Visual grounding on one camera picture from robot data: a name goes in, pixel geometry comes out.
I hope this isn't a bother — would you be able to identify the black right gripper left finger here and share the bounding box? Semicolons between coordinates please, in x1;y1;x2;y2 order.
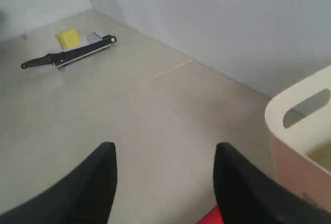
1;142;117;223

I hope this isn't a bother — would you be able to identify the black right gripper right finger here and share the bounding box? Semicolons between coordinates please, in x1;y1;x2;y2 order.
213;143;330;223

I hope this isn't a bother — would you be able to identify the red scalloped tablecloth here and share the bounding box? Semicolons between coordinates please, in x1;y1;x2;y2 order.
197;205;224;224

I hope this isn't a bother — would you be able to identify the cream plastic bin WORLD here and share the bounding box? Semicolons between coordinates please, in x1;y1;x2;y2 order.
265;67;330;223

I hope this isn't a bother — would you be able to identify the black paper cutter tool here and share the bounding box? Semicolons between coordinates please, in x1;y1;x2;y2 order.
21;34;117;69

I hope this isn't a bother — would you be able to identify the yellow sponge block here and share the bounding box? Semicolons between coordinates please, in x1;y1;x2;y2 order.
55;28;81;50

